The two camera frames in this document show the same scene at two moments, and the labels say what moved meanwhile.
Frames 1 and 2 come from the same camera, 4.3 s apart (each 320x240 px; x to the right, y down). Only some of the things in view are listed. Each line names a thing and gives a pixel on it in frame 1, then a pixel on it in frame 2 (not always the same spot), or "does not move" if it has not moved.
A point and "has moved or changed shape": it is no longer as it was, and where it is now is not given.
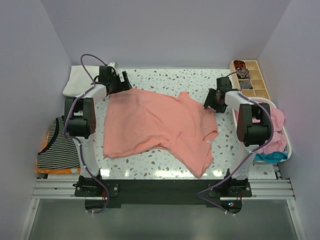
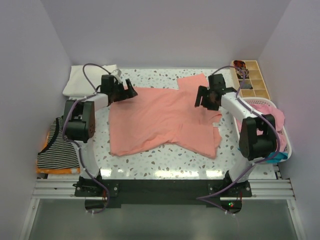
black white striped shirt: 60,151 does not move
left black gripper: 123,86 → 126,94
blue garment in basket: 271,157 does not move
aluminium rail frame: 64,189 does not move
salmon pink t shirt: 136,121 has moved or changed shape
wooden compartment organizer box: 248,78 does not move
